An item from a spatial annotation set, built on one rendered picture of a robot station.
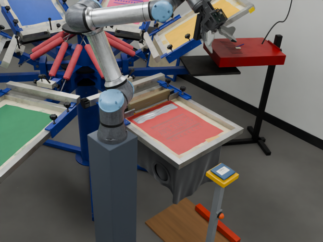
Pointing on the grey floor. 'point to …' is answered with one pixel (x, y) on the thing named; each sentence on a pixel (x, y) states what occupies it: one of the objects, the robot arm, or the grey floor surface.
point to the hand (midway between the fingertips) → (223, 48)
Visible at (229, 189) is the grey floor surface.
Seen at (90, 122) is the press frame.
